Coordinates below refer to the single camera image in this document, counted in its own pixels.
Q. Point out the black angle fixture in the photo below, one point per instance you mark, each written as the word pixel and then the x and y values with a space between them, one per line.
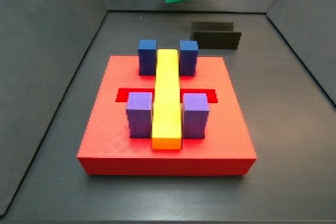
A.
pixel 215 35

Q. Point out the red base board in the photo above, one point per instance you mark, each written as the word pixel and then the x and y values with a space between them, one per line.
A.
pixel 109 152

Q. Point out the yellow long bar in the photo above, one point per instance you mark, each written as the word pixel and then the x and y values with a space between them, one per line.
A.
pixel 167 100

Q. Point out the blue post left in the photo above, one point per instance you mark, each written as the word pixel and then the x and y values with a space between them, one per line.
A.
pixel 188 57

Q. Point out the blue post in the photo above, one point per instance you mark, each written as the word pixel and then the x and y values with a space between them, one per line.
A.
pixel 188 57
pixel 147 50

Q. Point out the blue post right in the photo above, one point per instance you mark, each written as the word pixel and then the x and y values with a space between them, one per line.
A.
pixel 147 50

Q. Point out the purple post right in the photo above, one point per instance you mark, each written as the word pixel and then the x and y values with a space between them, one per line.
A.
pixel 139 114

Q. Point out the purple post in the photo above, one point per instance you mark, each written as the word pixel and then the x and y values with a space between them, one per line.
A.
pixel 195 115
pixel 139 114

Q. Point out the purple post left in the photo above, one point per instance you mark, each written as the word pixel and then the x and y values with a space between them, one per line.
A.
pixel 195 115

